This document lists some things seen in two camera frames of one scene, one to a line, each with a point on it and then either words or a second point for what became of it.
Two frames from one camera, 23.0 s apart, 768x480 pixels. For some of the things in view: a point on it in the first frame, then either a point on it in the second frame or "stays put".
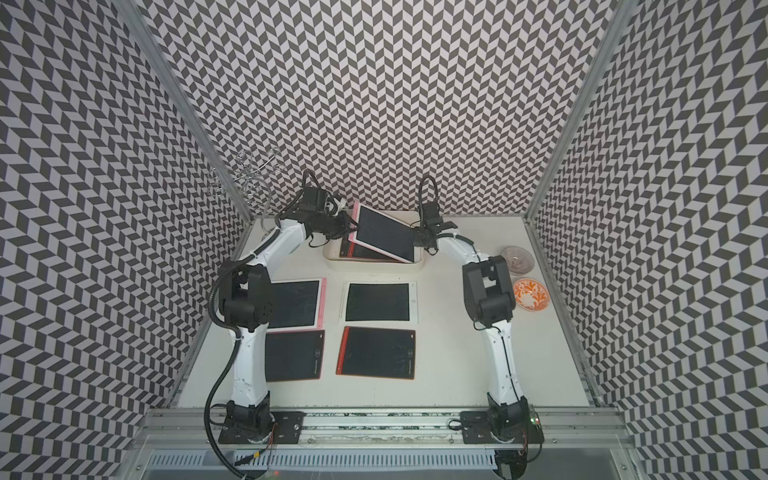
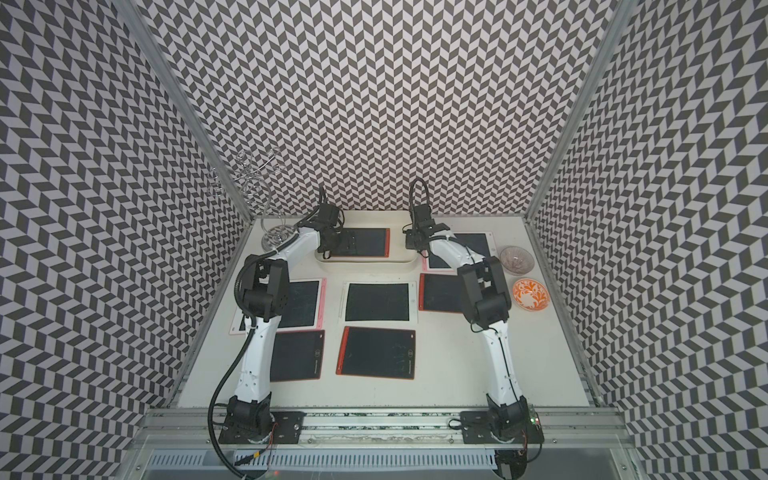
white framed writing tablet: [379, 302] stays put
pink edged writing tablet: [297, 304] stays put
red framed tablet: [377, 352] stays put
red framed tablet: [354, 250] → [439, 293]
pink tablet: [382, 232] → [479, 243]
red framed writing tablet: [294, 355] stays put
